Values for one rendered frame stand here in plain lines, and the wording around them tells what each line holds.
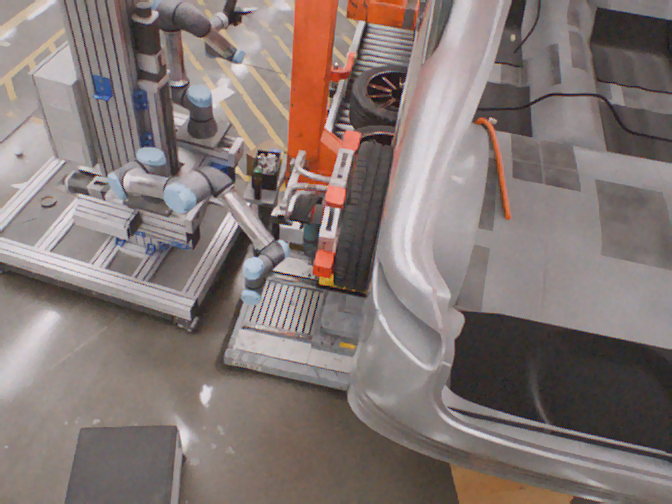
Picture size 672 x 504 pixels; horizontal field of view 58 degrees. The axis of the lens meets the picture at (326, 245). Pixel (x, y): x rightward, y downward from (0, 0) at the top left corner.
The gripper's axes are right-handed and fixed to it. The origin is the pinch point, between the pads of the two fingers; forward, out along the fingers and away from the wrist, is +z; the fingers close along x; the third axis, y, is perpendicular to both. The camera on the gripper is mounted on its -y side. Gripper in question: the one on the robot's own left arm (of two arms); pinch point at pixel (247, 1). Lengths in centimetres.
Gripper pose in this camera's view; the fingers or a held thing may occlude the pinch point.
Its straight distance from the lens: 342.0
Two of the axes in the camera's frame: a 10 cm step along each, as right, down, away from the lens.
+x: 8.3, 5.2, -1.9
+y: -2.0, 6.1, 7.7
